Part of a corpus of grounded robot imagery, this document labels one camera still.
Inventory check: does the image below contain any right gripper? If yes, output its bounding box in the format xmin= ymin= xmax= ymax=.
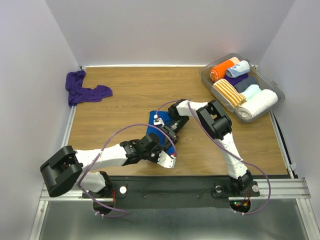
xmin=160 ymin=115 xmax=190 ymax=153

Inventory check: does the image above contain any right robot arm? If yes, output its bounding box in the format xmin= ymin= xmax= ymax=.
xmin=160 ymin=99 xmax=253 ymax=195

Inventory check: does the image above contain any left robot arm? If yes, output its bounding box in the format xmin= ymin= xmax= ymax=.
xmin=40 ymin=133 xmax=175 ymax=198

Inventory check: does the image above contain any orange striped rolled towel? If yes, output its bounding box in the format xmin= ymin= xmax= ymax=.
xmin=213 ymin=78 xmax=246 ymax=108

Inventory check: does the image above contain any purple rolled towel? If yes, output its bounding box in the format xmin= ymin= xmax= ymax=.
xmin=224 ymin=73 xmax=249 ymax=86

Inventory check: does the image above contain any clear plastic bin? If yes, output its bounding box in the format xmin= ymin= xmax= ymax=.
xmin=199 ymin=53 xmax=285 ymax=123

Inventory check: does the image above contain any dark grey rolled towel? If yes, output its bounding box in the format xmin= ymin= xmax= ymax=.
xmin=234 ymin=76 xmax=258 ymax=93

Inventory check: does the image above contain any pale teal rolled towel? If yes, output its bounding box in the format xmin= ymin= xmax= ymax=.
xmin=241 ymin=84 xmax=262 ymax=101

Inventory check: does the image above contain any light blue patterned rolled towel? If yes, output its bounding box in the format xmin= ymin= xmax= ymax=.
xmin=225 ymin=60 xmax=250 ymax=78

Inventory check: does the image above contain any white rolled towel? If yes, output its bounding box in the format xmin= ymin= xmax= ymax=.
xmin=235 ymin=89 xmax=278 ymax=120

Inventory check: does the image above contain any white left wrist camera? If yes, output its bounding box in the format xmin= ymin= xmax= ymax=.
xmin=157 ymin=150 xmax=176 ymax=169

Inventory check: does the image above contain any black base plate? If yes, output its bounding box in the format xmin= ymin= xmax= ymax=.
xmin=82 ymin=175 xmax=261 ymax=210

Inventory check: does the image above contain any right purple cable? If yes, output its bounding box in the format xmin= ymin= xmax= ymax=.
xmin=154 ymin=99 xmax=271 ymax=216

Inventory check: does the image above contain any purple cable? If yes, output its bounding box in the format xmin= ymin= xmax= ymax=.
xmin=77 ymin=123 xmax=178 ymax=218
xmin=154 ymin=99 xmax=271 ymax=216

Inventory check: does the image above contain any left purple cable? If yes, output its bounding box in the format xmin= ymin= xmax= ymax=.
xmin=77 ymin=123 xmax=178 ymax=218

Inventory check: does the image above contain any aluminium frame rail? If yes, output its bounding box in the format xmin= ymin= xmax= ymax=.
xmin=40 ymin=178 xmax=311 ymax=201

